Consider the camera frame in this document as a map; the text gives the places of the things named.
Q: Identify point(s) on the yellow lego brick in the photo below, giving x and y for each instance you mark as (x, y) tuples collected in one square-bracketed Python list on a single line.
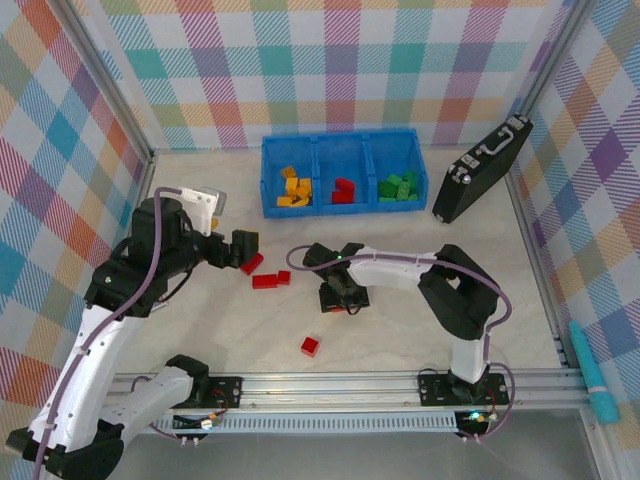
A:
[(216, 223), (305, 189), (300, 201)]

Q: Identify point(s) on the long green lego brick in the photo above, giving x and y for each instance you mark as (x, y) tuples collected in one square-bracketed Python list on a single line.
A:
[(402, 190)]

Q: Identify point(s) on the small green lego brick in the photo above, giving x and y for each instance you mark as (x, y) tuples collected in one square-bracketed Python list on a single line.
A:
[(395, 178), (413, 195)]

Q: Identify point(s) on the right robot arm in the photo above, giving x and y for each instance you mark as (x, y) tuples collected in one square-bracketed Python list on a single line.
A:
[(385, 270)]

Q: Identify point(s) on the long red lego brick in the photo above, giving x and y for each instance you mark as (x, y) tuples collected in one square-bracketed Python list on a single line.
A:
[(265, 281)]

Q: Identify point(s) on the small red lego brick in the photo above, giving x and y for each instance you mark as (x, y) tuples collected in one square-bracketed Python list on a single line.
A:
[(310, 346), (284, 277)]

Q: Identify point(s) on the blue three-compartment bin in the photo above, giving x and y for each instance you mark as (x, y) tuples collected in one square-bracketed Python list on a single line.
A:
[(345, 155)]

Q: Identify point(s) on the small power connector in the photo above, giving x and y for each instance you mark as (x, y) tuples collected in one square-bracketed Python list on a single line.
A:
[(210, 421), (475, 416)]

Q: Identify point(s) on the aluminium side rail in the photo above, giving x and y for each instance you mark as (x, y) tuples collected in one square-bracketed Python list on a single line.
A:
[(144, 180), (538, 270)]

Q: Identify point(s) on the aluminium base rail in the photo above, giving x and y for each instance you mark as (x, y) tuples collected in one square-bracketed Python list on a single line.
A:
[(325, 395)]

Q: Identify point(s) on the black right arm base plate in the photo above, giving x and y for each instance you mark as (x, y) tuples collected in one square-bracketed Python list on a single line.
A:
[(435, 389)]

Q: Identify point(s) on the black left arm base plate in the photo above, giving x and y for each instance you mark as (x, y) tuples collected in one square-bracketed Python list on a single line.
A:
[(227, 391)]

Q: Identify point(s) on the aluminium frame post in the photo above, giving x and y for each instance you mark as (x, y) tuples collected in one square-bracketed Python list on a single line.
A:
[(112, 80), (551, 55)]

